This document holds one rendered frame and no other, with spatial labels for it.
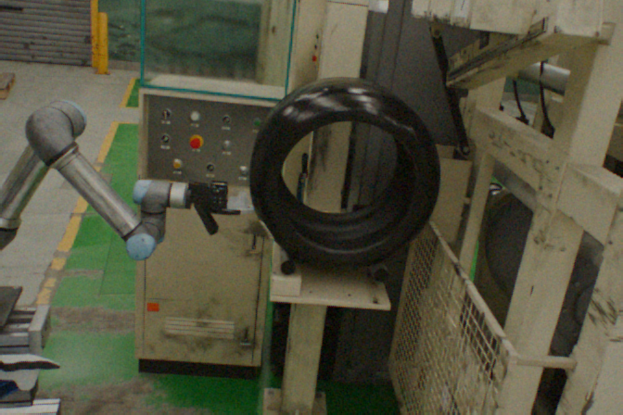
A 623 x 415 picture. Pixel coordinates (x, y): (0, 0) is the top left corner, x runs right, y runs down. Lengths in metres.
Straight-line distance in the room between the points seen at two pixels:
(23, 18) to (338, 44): 9.52
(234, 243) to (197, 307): 0.34
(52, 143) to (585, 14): 1.27
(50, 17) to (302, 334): 9.37
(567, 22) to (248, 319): 1.76
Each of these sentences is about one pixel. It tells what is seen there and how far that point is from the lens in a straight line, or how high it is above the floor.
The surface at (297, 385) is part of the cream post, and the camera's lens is 2.38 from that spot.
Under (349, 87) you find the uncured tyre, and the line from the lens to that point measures 1.55.
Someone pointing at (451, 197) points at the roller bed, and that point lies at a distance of 1.99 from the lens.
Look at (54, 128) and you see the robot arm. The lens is 1.60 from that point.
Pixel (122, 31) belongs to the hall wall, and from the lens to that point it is 10.81.
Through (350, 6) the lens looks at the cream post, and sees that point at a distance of 1.87.
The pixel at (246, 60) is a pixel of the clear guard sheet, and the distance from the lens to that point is 2.15.
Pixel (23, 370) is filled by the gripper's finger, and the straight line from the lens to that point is 1.07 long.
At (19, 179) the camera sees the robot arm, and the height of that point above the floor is 1.08.
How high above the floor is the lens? 1.67
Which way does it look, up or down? 18 degrees down
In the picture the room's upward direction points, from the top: 7 degrees clockwise
